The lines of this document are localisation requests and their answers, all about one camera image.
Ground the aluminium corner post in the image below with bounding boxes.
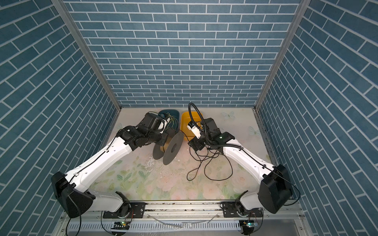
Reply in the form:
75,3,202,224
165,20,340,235
51,0,122,112
255,0,311,111

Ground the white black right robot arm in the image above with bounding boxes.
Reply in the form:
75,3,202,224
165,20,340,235
187,115,293,216

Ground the dark grey perforated spool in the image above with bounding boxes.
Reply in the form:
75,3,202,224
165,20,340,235
153,128,184,165

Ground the aluminium corner post right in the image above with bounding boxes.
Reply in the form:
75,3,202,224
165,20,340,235
255,0,311,111

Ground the aluminium front rail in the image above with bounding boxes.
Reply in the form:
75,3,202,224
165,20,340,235
53,200,312,236

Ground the yellow plastic bin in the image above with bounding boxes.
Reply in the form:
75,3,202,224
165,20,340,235
180,111,201,141

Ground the yellow thin cable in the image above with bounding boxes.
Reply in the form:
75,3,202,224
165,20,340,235
165,114,179,129

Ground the aluminium corner post left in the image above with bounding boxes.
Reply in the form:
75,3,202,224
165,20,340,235
51,0,122,112

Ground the dark teal plastic bin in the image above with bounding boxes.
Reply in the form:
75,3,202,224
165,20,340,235
158,109,180,129

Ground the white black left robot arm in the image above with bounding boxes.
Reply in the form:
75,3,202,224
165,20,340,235
51,112,172,218

